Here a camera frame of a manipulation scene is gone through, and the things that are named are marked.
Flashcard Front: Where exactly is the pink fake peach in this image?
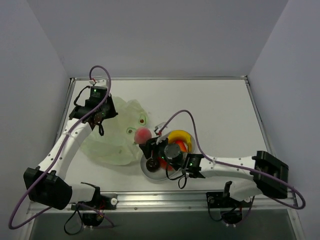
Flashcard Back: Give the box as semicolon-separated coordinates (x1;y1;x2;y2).
134;127;152;145

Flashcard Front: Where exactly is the red watermelon slice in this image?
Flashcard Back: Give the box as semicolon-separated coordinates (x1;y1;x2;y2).
158;157;175;172

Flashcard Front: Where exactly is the yellow fake banana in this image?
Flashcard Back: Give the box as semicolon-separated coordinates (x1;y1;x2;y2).
167;130;194;153

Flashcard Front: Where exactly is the pale green plastic bag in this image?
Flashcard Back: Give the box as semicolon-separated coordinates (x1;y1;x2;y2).
80;96;148;166

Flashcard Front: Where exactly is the orange fake mango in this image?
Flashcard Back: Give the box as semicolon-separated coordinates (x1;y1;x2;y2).
175;140;188;153

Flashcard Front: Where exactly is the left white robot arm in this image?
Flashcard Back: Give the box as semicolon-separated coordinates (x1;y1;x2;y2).
23;84;117;210

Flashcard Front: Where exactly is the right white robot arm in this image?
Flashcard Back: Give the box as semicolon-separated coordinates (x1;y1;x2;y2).
139;137;289;207

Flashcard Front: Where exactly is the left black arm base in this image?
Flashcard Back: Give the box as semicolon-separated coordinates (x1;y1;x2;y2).
71;193;118;229

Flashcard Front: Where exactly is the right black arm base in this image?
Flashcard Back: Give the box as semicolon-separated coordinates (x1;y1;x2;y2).
206;181;255;228

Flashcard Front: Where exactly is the white oval plate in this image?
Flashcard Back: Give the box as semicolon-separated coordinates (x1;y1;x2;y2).
140;136;196;181

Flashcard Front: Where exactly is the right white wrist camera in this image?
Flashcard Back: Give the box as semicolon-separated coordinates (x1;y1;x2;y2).
154;122;171;144

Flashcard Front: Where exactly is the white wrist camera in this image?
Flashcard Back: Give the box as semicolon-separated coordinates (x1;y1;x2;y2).
154;122;171;144
89;79;108;88

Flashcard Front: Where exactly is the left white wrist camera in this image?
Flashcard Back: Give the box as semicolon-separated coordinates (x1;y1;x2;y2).
89;79;108;88

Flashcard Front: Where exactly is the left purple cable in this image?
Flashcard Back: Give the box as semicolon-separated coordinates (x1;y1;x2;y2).
8;65;116;230

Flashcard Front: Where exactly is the purple cable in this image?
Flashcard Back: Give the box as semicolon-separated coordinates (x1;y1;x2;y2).
158;109;306;210
8;65;116;230

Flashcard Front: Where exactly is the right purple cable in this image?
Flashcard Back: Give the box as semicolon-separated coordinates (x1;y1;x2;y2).
158;109;306;210

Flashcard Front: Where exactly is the aluminium front rail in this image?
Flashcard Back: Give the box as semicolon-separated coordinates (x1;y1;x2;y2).
27;191;289;214

